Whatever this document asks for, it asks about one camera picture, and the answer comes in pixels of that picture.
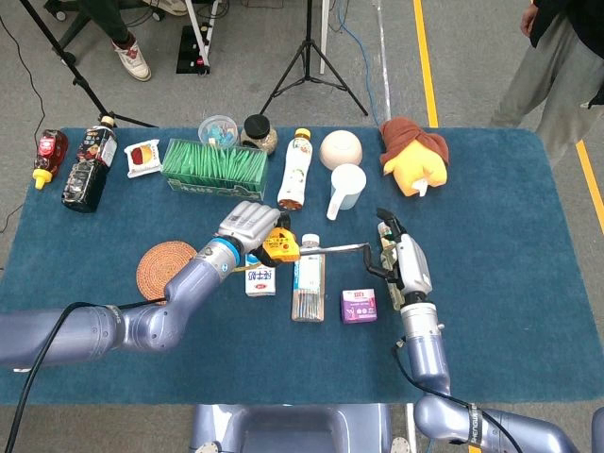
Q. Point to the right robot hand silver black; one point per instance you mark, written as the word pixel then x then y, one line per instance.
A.
pixel 415 269

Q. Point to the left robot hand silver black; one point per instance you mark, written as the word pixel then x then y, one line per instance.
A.
pixel 250 224

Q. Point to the yellow tape measure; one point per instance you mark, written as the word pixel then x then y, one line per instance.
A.
pixel 283 245

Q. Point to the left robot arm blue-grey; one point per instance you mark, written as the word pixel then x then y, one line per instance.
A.
pixel 141 325

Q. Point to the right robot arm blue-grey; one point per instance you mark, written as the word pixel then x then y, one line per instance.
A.
pixel 427 354

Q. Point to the clear bottle pale yellow liquid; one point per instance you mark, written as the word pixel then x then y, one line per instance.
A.
pixel 389 250

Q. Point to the white blue milk carton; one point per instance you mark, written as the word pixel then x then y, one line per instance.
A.
pixel 260 280

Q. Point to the green tea bag box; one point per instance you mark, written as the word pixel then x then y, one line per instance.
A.
pixel 214 167

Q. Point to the small purple box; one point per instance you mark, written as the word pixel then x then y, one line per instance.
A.
pixel 359 307

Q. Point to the white tea drink bottle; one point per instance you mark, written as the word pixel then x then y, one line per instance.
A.
pixel 296 170

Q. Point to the blue table mat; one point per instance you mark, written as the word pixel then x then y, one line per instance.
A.
pixel 495 283

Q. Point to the clear water bottle white cap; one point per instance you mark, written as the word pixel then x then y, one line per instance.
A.
pixel 308 288

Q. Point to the glass jar black lid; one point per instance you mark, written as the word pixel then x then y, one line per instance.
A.
pixel 257 127

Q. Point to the clear round container blue clips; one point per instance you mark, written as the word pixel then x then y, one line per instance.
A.
pixel 218 129

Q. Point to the round woven rattan coaster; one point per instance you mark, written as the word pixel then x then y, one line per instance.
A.
pixel 156 269

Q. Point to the white light-blue measuring cup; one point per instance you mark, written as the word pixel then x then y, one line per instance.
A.
pixel 349 186

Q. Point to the yellow plush toy brown cloth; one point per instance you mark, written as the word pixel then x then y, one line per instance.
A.
pixel 420 162

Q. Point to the beige bowl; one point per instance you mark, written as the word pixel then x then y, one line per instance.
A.
pixel 340 146

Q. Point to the white red snack packet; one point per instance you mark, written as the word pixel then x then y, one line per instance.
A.
pixel 142 158

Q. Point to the dark soy sauce bottle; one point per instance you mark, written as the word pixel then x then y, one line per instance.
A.
pixel 87 174

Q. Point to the white upright pole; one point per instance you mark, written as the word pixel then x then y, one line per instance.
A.
pixel 323 38

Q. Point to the seated person white sneaker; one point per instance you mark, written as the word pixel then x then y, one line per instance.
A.
pixel 134 59

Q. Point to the blue-grey robot torso base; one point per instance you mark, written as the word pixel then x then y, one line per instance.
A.
pixel 292 429

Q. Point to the black tripod stand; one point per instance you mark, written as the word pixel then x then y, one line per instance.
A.
pixel 309 28

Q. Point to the red sauce bottle yellow cap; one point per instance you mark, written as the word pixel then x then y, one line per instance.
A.
pixel 49 153

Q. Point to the black slanted light stand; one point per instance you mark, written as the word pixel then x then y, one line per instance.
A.
pixel 71 66

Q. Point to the standing person grey trousers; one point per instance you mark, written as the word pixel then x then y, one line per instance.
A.
pixel 552 71

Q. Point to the dark office chair base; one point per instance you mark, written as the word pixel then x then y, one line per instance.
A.
pixel 71 26

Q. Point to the white slanted frame leg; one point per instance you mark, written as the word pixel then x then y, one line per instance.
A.
pixel 198 28

